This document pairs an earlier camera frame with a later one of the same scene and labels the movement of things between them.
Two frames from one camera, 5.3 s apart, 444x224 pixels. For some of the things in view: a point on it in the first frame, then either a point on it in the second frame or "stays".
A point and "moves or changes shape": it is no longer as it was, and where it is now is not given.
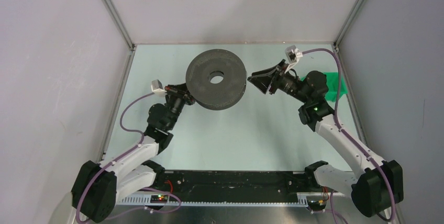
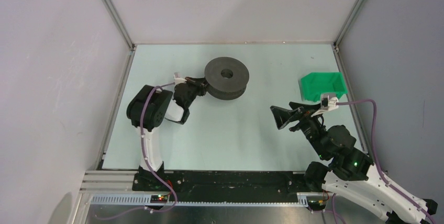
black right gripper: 263,79 → 282,116
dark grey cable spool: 222,96 moves or changes shape
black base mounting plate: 236,182 stays
